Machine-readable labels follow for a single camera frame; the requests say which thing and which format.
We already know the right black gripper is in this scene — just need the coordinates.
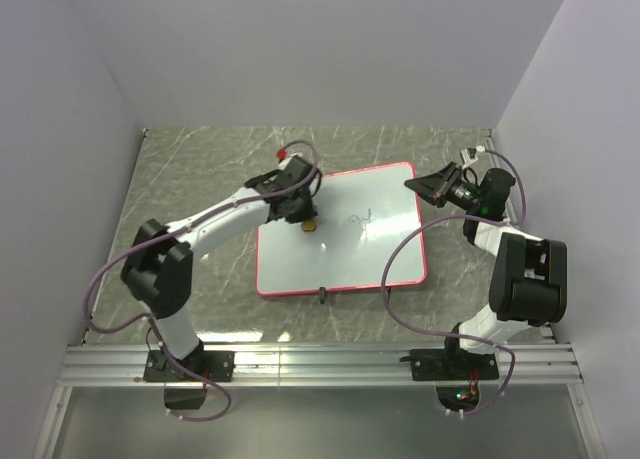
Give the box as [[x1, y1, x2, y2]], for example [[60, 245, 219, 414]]
[[403, 163, 482, 213]]

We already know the yellow bone-shaped eraser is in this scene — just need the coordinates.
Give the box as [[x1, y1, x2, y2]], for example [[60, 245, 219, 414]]
[[300, 220, 317, 233]]

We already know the pink framed whiteboard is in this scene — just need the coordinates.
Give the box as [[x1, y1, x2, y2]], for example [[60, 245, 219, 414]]
[[255, 162, 428, 297]]

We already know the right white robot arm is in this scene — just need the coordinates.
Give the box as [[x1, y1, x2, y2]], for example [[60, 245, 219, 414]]
[[404, 162, 567, 380]]

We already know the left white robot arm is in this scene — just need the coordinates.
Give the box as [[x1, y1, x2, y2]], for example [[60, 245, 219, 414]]
[[120, 154, 322, 381]]

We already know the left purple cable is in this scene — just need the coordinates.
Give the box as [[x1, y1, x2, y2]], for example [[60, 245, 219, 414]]
[[84, 139, 324, 423]]

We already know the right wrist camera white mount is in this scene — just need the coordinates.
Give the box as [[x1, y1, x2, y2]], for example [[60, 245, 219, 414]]
[[460, 145, 486, 169]]

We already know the aluminium mounting rail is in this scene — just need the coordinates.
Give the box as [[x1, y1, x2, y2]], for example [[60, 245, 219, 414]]
[[56, 343, 583, 388]]

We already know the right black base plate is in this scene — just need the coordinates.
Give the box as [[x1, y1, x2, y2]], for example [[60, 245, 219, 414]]
[[399, 349, 499, 382]]

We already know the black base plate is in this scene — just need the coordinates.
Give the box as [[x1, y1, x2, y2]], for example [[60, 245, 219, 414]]
[[143, 350, 235, 383], [399, 349, 499, 382]]

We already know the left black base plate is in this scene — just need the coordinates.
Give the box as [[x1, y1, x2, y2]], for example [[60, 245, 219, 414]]
[[143, 350, 235, 383]]

